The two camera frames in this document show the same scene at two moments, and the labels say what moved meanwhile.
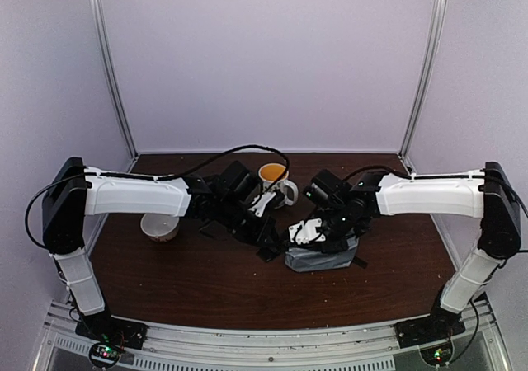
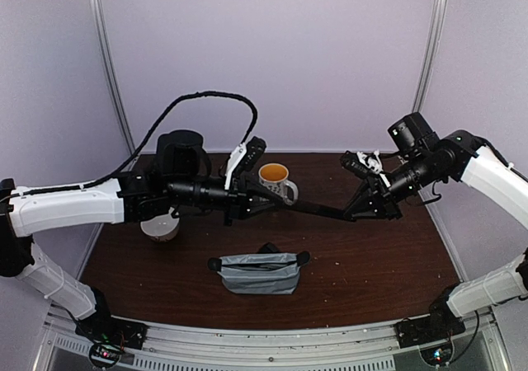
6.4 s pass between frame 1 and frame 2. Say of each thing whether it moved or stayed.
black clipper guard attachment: stayed
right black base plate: stayed
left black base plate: stayed
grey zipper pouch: moved
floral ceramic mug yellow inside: stayed
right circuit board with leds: stayed
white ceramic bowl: stayed
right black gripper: moved
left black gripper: moved
